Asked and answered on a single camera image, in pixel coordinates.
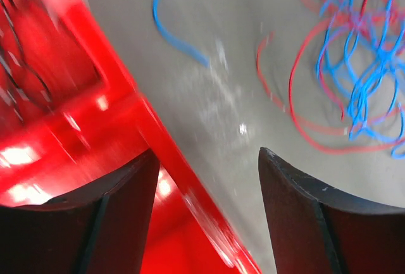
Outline coloured cable bundle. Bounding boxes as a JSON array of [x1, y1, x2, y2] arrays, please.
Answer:
[[152, 0, 405, 161]]

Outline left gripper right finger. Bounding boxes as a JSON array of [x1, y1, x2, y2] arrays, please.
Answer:
[[258, 147, 404, 273]]

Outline red compartment bin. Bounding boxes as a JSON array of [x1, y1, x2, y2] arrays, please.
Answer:
[[1, 0, 259, 273]]

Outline black thin cables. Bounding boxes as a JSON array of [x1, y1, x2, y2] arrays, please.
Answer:
[[0, 0, 54, 123]]

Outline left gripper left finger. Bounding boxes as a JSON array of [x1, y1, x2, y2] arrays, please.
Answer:
[[1, 152, 159, 273]]

